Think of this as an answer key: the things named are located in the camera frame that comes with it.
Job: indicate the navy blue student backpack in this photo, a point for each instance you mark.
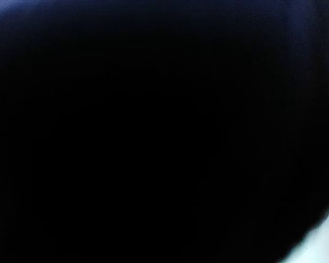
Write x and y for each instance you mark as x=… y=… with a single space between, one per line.
x=164 y=131

